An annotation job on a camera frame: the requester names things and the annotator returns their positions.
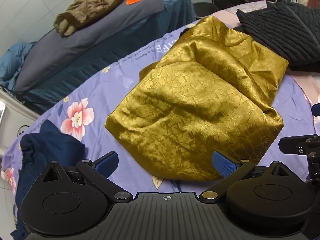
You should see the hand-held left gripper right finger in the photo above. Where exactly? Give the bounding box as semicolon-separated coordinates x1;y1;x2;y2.
199;151;297;203

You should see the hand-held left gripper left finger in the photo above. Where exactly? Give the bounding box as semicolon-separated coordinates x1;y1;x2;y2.
39;151;133;203

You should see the gold satin garment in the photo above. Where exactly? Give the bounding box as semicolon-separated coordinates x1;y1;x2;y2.
105;16;289;182

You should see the navy blue cloth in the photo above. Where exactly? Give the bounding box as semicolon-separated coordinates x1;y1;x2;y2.
10;120;92;240

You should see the purple floral bedsheet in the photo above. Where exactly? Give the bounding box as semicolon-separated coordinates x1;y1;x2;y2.
0;1;320;232

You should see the black knit sweater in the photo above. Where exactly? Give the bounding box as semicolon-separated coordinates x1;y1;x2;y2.
236;1;320;72

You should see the teal bed skirt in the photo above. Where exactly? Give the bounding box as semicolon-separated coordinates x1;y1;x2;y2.
22;0;197;115

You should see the white cabinet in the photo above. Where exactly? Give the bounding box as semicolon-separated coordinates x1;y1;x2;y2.
0;87;40;133

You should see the light blue duvet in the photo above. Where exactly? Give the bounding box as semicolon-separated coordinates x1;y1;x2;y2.
0;41;38;88

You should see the black bin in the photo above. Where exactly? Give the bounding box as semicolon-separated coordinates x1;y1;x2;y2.
193;2;219;19

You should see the olive brown jacket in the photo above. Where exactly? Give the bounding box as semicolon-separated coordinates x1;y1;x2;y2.
53;0;137;38

